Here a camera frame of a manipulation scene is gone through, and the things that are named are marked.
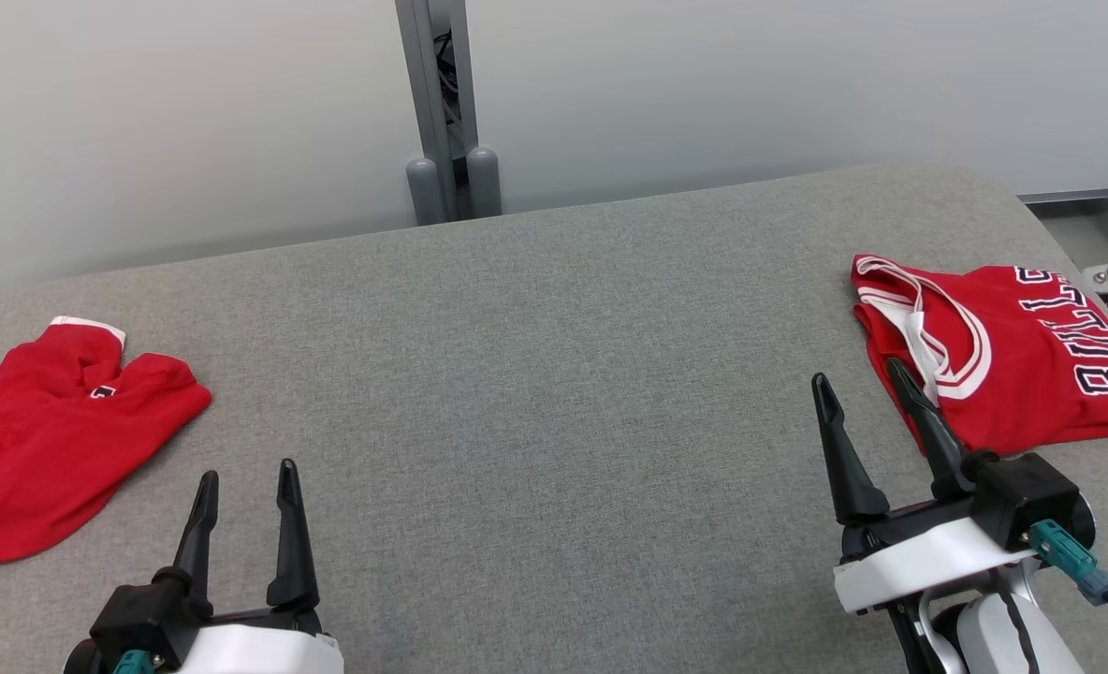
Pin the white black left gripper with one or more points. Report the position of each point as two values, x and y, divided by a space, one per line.
264 655

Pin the grey metal upright post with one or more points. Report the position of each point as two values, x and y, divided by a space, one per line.
437 84

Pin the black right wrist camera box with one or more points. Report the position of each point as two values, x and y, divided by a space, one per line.
1031 491

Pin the red Bulls basketball jersey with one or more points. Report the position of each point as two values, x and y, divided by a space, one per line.
1013 356

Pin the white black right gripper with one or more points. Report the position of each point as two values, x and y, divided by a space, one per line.
919 562

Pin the grey cylindrical post foot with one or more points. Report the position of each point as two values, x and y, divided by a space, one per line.
425 192
483 183

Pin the red shorts with white stripe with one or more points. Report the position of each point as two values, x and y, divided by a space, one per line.
39 440

